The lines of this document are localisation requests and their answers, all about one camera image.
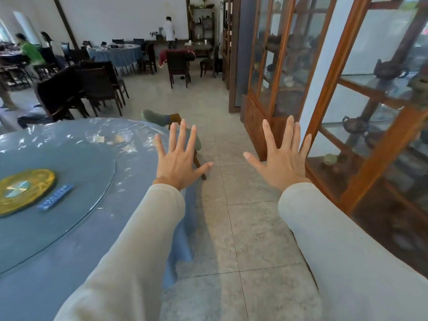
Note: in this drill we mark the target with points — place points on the dark teapot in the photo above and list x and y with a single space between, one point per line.
355 124
389 70

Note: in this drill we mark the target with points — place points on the person's left forearm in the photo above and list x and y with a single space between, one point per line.
133 257

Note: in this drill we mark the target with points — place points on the person's left little finger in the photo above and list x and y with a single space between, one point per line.
160 145

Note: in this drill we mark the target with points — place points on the person's left middle finger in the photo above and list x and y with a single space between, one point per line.
182 135

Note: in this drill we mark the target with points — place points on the person's right little finger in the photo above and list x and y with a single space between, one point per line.
306 147

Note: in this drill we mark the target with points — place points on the round glass turntable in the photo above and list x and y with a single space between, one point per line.
80 183

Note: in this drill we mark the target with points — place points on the dark wooden chair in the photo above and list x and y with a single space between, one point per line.
148 56
208 61
178 63
58 93
100 83

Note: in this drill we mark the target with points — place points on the small wooden table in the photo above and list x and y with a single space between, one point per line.
199 47

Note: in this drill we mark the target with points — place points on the red cloth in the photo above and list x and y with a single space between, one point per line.
163 58

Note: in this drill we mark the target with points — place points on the blue tablecloth with plastic cover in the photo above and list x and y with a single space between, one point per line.
60 280

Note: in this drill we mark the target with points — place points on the person's right thumb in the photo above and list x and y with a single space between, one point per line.
254 162

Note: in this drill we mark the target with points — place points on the gold round plate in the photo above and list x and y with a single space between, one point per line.
26 188

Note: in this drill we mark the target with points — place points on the large wooden glass display cabinet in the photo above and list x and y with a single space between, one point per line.
377 153

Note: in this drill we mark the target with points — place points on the person's right forearm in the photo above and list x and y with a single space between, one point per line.
341 257

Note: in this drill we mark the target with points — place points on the tall wooden glass display cabinet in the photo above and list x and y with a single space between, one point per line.
267 113

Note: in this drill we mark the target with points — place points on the blue remote control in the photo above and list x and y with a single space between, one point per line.
55 197

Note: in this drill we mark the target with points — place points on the wooden chair with green cushion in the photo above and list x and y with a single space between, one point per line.
155 117

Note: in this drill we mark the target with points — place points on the round table with blue cloth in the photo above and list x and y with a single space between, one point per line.
115 55

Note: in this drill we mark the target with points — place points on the small paper scrap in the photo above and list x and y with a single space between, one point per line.
118 139
99 139

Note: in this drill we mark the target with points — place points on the dark wooden shelf unit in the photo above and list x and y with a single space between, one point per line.
201 23

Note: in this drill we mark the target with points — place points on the small green ornament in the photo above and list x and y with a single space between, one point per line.
330 159

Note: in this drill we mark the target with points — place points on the person's right hand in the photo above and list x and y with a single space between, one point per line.
286 167

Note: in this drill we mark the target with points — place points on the person's left thumb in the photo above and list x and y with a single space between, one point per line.
204 169

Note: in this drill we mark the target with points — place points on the person's right middle finger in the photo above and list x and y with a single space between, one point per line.
289 132

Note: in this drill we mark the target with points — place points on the person's left hand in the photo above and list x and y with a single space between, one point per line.
177 165

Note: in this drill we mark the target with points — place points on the wooden lattice shelf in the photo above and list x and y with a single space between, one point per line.
228 40

